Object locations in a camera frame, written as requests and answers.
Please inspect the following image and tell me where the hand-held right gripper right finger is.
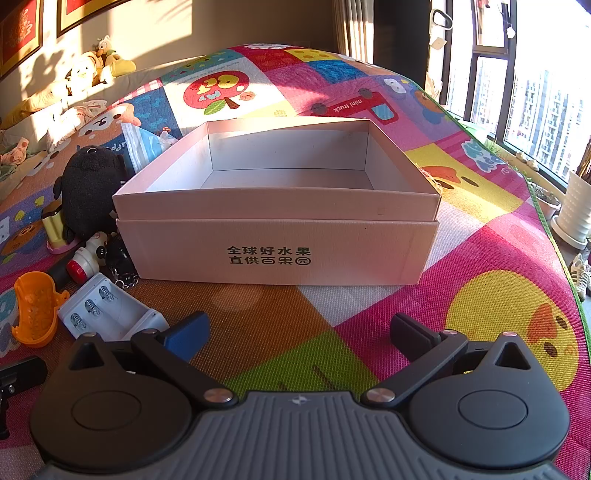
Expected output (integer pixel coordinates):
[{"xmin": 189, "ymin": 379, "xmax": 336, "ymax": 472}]
[{"xmin": 361, "ymin": 313, "xmax": 533, "ymax": 409}]

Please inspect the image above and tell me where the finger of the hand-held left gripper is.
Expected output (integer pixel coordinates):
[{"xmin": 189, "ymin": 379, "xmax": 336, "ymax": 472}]
[{"xmin": 0, "ymin": 355, "xmax": 48, "ymax": 439}]

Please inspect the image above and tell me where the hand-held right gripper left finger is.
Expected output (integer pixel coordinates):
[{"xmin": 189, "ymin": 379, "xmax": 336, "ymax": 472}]
[{"xmin": 69, "ymin": 311, "xmax": 238, "ymax": 409}]

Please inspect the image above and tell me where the white cardboard box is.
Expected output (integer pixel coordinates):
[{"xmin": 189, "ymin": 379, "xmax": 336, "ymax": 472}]
[{"xmin": 112, "ymin": 117, "xmax": 441, "ymax": 286}]

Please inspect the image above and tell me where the yellow pudding toy black cap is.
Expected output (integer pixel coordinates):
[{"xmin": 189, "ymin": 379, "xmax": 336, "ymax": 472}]
[{"xmin": 41, "ymin": 200, "xmax": 77, "ymax": 256}]

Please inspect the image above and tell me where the black plush toy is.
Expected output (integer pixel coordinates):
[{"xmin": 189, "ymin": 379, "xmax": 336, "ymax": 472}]
[{"xmin": 53, "ymin": 145, "xmax": 130, "ymax": 243}]

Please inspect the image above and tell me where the blue white plastic packet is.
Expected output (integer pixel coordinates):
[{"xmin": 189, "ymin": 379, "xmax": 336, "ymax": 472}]
[{"xmin": 122, "ymin": 122, "xmax": 178, "ymax": 174}]

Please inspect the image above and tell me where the orange plastic toy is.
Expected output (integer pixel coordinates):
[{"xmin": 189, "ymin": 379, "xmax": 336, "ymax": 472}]
[{"xmin": 11, "ymin": 272, "xmax": 70, "ymax": 348}]

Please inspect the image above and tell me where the white battery holder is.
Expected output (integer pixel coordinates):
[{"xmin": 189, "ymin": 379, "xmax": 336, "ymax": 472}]
[{"xmin": 58, "ymin": 272, "xmax": 171, "ymax": 342}]

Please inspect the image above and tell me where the colourful cartoon play mat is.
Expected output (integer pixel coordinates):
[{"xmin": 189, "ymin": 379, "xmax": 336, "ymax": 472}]
[{"xmin": 0, "ymin": 44, "xmax": 591, "ymax": 480}]

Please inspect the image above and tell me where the white red toy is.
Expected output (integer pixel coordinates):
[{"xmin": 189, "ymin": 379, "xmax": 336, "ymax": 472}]
[{"xmin": 46, "ymin": 231, "xmax": 109, "ymax": 291}]

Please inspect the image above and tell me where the white shoe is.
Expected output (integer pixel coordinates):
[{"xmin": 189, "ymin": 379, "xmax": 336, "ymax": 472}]
[{"xmin": 568, "ymin": 254, "xmax": 591, "ymax": 303}]

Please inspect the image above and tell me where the small potted plant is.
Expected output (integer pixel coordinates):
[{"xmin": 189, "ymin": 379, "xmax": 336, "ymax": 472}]
[{"xmin": 529, "ymin": 182, "xmax": 561, "ymax": 220}]

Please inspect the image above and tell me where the white ribbed plant pot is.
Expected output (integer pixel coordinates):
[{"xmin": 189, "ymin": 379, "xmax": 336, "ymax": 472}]
[{"xmin": 551, "ymin": 171, "xmax": 591, "ymax": 250}]

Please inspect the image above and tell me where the white patterned cloth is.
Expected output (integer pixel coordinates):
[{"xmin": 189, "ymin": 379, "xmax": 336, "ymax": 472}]
[{"xmin": 69, "ymin": 99, "xmax": 109, "ymax": 123}]

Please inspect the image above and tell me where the white plush toy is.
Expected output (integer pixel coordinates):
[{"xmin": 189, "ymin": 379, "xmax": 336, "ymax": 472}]
[{"xmin": 65, "ymin": 53, "xmax": 100, "ymax": 95}]

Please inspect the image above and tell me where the yellow plush toy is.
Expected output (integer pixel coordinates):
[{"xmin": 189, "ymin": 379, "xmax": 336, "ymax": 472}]
[{"xmin": 95, "ymin": 36, "xmax": 137, "ymax": 77}]

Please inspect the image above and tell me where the beige curtain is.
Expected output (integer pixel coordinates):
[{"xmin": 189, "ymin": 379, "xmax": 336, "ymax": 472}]
[{"xmin": 332, "ymin": 0, "xmax": 375, "ymax": 63}]

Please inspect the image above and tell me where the red framed picture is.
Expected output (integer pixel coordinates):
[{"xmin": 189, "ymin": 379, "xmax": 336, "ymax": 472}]
[
  {"xmin": 0, "ymin": 0, "xmax": 44, "ymax": 77},
  {"xmin": 56, "ymin": 0, "xmax": 134, "ymax": 38}
]

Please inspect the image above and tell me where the black keychain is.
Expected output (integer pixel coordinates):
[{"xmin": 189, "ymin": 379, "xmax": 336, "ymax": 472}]
[{"xmin": 104, "ymin": 240, "xmax": 139, "ymax": 289}]

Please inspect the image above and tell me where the dark window frame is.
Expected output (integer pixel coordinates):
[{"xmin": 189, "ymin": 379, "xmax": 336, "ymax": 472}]
[{"xmin": 431, "ymin": 0, "xmax": 591, "ymax": 185}]

